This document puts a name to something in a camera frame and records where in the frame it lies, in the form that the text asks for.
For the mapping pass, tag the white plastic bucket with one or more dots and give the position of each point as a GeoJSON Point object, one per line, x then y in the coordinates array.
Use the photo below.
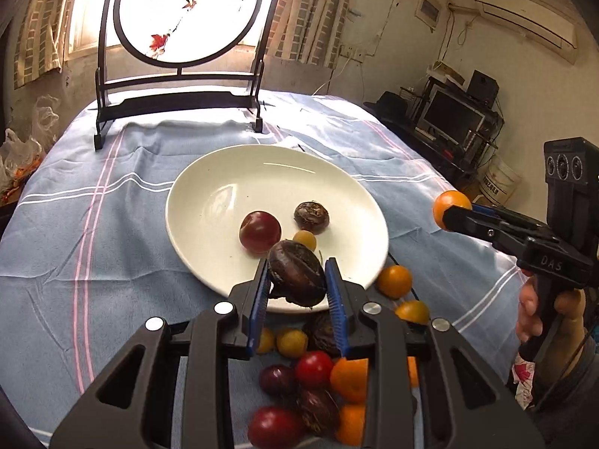
{"type": "Point", "coordinates": [500, 180]}

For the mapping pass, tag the black speaker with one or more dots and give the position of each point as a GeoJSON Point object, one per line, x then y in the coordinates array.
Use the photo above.
{"type": "Point", "coordinates": [483, 85]}

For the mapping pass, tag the white air conditioner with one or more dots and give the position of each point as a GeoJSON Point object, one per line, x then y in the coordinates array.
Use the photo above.
{"type": "Point", "coordinates": [529, 18]}

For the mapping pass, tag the mandarin orange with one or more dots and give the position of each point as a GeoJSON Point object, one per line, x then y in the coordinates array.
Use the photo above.
{"type": "Point", "coordinates": [351, 423]}
{"type": "Point", "coordinates": [350, 379]}

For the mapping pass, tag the white wall panel box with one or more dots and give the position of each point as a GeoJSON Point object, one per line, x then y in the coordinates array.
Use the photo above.
{"type": "Point", "coordinates": [429, 11]}

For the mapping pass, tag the person's right forearm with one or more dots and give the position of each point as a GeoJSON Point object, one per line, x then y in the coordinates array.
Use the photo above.
{"type": "Point", "coordinates": [571, 383]}

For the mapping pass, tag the small smooth orange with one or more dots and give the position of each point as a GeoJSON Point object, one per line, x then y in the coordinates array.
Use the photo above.
{"type": "Point", "coordinates": [394, 281]}
{"type": "Point", "coordinates": [449, 200]}
{"type": "Point", "coordinates": [412, 370]}
{"type": "Point", "coordinates": [412, 312]}

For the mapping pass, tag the small red plum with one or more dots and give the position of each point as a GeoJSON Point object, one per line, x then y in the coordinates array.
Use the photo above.
{"type": "Point", "coordinates": [313, 368]}
{"type": "Point", "coordinates": [275, 426]}

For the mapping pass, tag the dark purple plum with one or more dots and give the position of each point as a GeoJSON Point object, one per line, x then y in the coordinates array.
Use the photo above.
{"type": "Point", "coordinates": [277, 380]}

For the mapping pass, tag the blue striped tablecloth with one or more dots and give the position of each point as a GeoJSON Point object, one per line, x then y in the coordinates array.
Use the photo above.
{"type": "Point", "coordinates": [117, 243]}

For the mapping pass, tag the large red plum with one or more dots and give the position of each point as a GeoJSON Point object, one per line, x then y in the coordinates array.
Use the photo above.
{"type": "Point", "coordinates": [259, 233]}

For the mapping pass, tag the person's right hand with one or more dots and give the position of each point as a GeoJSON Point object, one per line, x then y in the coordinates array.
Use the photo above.
{"type": "Point", "coordinates": [528, 313]}

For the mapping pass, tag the pink floral cloth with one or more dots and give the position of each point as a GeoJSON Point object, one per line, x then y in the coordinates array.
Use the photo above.
{"type": "Point", "coordinates": [522, 374]}

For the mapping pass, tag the black computer desk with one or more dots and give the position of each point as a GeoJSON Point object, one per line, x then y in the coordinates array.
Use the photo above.
{"type": "Point", "coordinates": [407, 131]}

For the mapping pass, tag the black hat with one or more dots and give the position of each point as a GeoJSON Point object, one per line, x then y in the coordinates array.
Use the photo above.
{"type": "Point", "coordinates": [388, 105]}

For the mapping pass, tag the computer monitor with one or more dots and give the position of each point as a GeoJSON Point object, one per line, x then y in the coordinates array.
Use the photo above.
{"type": "Point", "coordinates": [451, 114]}

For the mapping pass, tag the white plastic bag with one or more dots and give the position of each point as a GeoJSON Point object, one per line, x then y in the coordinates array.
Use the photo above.
{"type": "Point", "coordinates": [18, 159]}

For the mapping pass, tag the clear plastic bag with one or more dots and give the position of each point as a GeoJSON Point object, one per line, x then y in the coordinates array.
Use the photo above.
{"type": "Point", "coordinates": [47, 117]}

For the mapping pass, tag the small yellow plum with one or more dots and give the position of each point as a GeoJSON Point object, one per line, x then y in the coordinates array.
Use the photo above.
{"type": "Point", "coordinates": [305, 238]}
{"type": "Point", "coordinates": [291, 342]}
{"type": "Point", "coordinates": [266, 340]}

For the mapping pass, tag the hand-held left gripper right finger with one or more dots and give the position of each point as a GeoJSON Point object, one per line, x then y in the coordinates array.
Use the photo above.
{"type": "Point", "coordinates": [334, 304]}

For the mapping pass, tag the wall power outlet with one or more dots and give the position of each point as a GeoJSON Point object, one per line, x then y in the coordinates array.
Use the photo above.
{"type": "Point", "coordinates": [352, 52]}

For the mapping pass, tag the white cardboard box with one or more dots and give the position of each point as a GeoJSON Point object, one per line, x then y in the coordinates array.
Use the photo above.
{"type": "Point", "coordinates": [447, 72]}

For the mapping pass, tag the round bird painting table screen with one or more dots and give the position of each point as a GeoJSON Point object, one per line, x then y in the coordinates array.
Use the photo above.
{"type": "Point", "coordinates": [178, 100]}

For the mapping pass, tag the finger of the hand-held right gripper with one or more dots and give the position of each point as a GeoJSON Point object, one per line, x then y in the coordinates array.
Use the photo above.
{"type": "Point", "coordinates": [468, 222]}
{"type": "Point", "coordinates": [510, 220]}

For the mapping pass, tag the checked beige curtain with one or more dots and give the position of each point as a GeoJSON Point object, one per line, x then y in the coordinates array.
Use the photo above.
{"type": "Point", "coordinates": [313, 14]}
{"type": "Point", "coordinates": [42, 32]}

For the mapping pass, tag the white oval plate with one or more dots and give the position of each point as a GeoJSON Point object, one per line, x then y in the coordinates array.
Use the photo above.
{"type": "Point", "coordinates": [262, 182]}

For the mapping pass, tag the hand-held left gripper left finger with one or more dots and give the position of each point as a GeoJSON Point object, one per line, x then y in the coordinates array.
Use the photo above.
{"type": "Point", "coordinates": [257, 308]}

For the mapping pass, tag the dark brown water chestnut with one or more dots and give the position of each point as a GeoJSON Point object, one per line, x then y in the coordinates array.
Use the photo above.
{"type": "Point", "coordinates": [318, 409]}
{"type": "Point", "coordinates": [297, 271]}
{"type": "Point", "coordinates": [311, 217]}
{"type": "Point", "coordinates": [320, 336]}

